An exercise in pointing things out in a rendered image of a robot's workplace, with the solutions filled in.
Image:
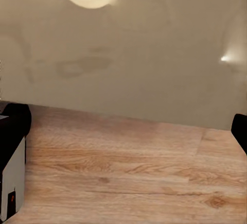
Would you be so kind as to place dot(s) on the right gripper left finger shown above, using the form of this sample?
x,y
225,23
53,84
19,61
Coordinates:
x,y
12,131

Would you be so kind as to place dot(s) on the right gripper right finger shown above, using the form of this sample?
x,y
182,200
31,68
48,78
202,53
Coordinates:
x,y
239,130

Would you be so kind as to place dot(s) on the coffee table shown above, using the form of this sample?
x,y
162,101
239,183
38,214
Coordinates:
x,y
174,61

